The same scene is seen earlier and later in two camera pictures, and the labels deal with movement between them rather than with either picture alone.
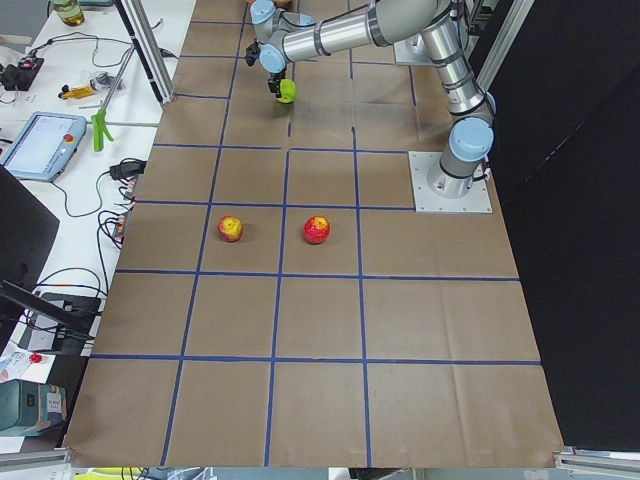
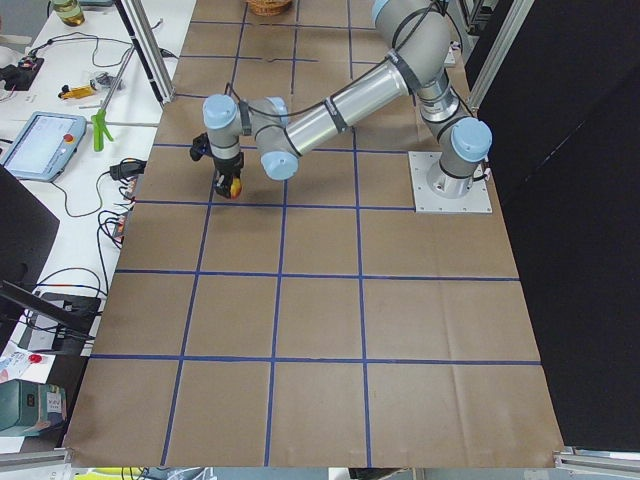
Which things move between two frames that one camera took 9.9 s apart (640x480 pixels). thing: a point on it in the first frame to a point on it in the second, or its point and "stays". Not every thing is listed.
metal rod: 118,76 stays
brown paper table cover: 271,300 stays
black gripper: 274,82 to 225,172
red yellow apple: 230,228 to 235,188
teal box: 29,409 stays
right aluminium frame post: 513,21 stays
